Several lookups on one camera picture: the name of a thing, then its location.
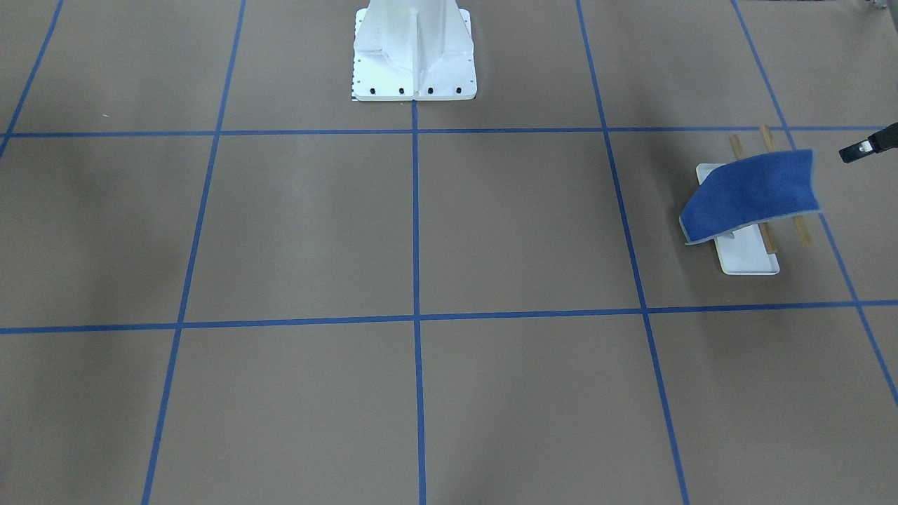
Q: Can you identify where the blue towel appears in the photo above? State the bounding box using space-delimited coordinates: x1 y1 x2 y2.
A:
678 149 822 245

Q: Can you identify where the white towel rack with wooden bars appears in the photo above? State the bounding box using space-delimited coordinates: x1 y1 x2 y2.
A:
695 124 812 276

